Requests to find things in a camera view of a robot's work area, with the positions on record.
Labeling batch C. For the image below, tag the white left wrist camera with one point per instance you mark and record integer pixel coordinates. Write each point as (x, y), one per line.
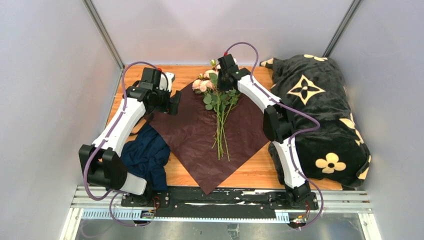
(166, 81)

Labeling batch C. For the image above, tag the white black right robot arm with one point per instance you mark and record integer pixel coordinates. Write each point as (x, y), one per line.
(278, 125)

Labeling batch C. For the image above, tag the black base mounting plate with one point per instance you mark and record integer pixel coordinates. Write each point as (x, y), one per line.
(222, 203)

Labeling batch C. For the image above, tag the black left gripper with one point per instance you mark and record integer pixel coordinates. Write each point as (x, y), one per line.
(171, 107)

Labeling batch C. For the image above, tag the navy blue cloth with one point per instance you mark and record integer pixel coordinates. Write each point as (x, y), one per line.
(146, 157)

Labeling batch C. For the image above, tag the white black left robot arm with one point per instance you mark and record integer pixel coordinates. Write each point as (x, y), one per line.
(101, 161)

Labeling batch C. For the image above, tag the pink fake flower bouquet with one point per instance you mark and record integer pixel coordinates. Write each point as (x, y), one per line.
(222, 102)

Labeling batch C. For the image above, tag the dark red wrapping paper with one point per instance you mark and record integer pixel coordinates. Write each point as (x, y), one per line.
(190, 136)

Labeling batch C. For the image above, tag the aluminium frame rail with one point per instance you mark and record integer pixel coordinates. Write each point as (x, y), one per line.
(342, 215)

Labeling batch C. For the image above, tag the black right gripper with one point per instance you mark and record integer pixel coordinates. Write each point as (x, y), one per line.
(220, 85)

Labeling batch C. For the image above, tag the black floral plush blanket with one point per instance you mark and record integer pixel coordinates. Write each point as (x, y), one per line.
(328, 142)

